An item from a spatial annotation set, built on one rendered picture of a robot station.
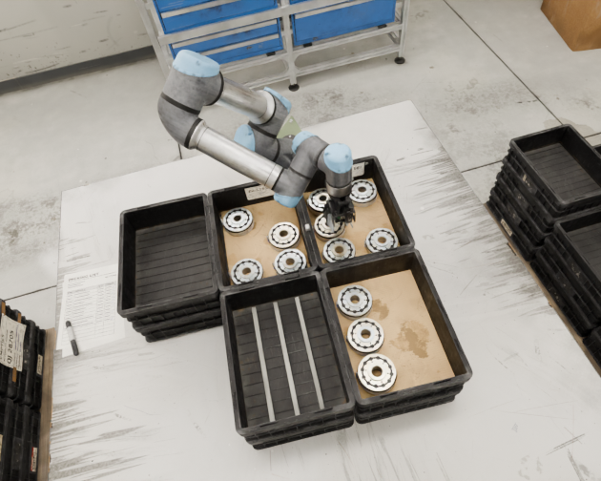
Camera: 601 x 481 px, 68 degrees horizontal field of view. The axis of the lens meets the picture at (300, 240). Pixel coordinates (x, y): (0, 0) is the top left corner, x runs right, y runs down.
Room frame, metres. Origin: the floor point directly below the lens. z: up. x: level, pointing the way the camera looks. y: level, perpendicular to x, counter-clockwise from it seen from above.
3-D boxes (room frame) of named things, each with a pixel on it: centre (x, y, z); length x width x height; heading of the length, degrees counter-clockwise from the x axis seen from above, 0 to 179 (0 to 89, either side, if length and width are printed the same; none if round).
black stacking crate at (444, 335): (0.48, -0.21, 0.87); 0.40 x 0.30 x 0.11; 5
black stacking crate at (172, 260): (0.83, 0.42, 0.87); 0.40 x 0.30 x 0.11; 5
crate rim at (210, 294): (0.83, 0.42, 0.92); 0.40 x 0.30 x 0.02; 5
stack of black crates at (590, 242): (0.80, -1.23, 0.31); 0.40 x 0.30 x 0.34; 8
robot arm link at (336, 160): (0.86, -0.14, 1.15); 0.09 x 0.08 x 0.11; 37
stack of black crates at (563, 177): (1.20, -1.17, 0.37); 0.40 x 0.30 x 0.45; 8
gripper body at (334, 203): (0.85, -0.14, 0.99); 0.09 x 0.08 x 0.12; 6
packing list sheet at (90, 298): (0.80, 0.77, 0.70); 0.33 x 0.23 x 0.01; 8
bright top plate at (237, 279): (0.74, 0.18, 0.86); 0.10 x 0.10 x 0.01
